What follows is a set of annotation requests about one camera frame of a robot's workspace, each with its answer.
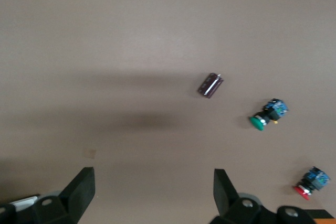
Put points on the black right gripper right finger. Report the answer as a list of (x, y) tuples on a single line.
[(225, 195)]

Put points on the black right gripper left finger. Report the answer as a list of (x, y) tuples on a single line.
[(76, 190)]

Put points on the red push button switch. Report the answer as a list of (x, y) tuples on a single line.
[(312, 182)]

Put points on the green push button switch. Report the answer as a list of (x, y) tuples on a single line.
[(267, 115)]

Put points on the purple cylindrical capacitor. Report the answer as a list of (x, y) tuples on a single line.
[(210, 85)]

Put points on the white plastic drawer cabinet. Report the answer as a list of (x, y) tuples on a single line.
[(25, 201)]

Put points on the orange button enclosure box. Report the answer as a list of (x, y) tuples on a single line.
[(325, 220)]

